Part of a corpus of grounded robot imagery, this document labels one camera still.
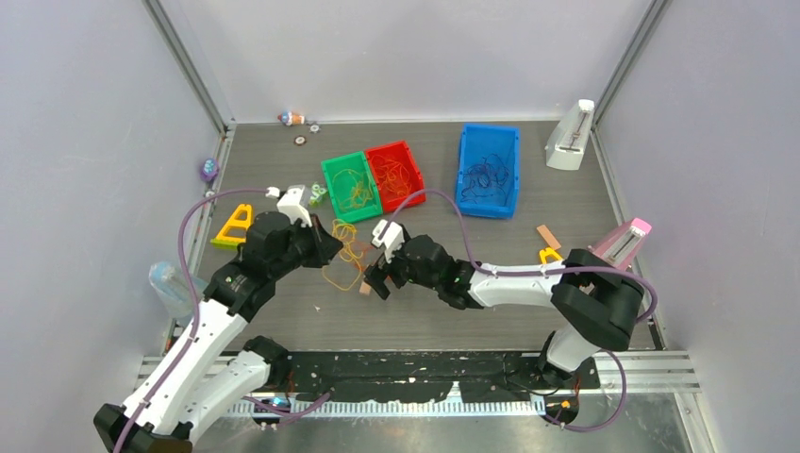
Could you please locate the orange cable bundle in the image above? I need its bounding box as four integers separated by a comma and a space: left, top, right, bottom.
320, 217, 376, 293

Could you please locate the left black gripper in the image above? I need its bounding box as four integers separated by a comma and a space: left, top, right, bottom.
271, 213, 342, 279

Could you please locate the blue plastic bin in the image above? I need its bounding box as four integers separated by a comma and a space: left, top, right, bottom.
455, 123, 521, 219

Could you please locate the pink metronome box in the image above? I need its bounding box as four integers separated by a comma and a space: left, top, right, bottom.
589, 217, 652, 270

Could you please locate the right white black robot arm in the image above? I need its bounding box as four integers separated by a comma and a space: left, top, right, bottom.
364, 235, 644, 388

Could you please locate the purple round toy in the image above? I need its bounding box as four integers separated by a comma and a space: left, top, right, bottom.
199, 158, 220, 183

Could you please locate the yellow cable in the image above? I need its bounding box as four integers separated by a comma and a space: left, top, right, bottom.
331, 165, 376, 212

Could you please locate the red plastic bin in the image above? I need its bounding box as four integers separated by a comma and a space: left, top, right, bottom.
365, 141, 425, 213

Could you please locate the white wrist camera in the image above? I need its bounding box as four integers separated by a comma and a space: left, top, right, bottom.
265, 184, 312, 227
371, 220, 405, 262

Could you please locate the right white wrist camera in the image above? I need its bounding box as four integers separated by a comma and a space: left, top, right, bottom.
371, 220, 405, 262

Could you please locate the yellow triangular toy frame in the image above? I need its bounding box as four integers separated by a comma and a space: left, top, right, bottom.
209, 204, 254, 250

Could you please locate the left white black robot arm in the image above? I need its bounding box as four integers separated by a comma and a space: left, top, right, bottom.
93, 211, 342, 452

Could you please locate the white metronome box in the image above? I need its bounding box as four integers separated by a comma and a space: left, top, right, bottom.
545, 99, 595, 171

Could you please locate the yellow orange toy piece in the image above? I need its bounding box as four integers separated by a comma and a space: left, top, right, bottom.
539, 246, 563, 265

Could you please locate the small figurine toy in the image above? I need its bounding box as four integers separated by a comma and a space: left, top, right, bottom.
276, 110, 307, 126

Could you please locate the green plastic bin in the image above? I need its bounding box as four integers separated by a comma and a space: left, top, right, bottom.
321, 151, 383, 224

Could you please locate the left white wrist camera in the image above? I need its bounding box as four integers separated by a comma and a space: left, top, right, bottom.
265, 184, 312, 227

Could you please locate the clear plastic bottle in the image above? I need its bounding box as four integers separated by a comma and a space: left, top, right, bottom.
148, 261, 193, 327

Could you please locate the small wooden block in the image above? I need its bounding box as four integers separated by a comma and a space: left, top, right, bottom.
358, 282, 372, 295

